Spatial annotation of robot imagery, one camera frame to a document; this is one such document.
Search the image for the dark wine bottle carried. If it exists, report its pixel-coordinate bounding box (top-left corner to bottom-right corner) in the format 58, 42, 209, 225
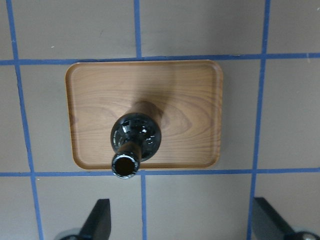
110, 112, 162, 179

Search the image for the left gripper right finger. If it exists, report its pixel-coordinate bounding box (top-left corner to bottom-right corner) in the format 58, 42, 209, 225
251, 197, 296, 240

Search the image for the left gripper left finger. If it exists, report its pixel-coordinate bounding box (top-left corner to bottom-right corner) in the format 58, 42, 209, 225
79, 199, 111, 240

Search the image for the wooden tray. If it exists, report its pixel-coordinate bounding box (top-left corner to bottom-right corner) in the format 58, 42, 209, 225
65, 60, 223, 170

